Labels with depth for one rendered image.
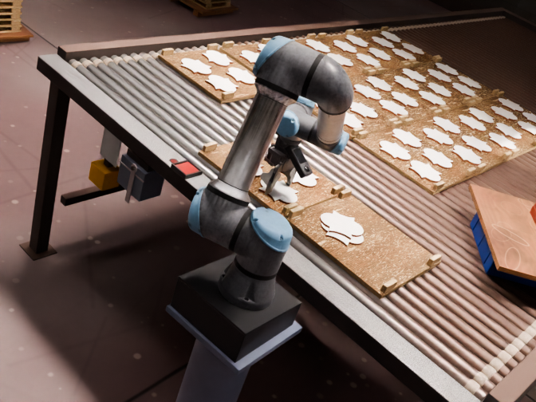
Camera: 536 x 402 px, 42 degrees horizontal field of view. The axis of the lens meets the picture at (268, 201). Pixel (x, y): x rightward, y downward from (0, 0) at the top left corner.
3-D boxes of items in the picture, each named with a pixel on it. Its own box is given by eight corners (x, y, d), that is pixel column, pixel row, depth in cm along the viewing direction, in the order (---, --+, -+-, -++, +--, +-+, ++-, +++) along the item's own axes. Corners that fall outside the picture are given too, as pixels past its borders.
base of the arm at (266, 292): (242, 316, 173) (254, 285, 168) (206, 278, 181) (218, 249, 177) (283, 302, 184) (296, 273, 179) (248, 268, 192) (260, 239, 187)
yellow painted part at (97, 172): (101, 191, 259) (112, 138, 246) (88, 179, 263) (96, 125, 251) (119, 187, 265) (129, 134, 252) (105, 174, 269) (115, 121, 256)
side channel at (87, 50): (63, 73, 276) (66, 52, 271) (54, 67, 278) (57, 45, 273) (498, 21, 562) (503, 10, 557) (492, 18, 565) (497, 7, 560)
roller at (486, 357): (498, 385, 194) (507, 373, 192) (96, 65, 285) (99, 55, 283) (506, 378, 198) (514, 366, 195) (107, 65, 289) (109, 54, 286)
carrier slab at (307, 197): (281, 220, 223) (282, 216, 222) (197, 154, 241) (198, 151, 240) (344, 195, 248) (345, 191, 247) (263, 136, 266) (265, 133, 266)
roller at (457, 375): (474, 409, 184) (482, 397, 181) (65, 69, 275) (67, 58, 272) (482, 401, 187) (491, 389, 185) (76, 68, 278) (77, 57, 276)
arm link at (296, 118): (311, 125, 202) (321, 113, 212) (277, 109, 204) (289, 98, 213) (302, 147, 206) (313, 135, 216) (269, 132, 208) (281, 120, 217)
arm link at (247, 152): (229, 255, 170) (324, 50, 164) (175, 228, 172) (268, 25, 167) (239, 250, 182) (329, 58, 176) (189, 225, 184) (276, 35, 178)
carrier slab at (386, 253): (380, 299, 203) (382, 295, 203) (282, 220, 223) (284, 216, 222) (439, 264, 228) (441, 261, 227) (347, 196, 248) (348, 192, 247)
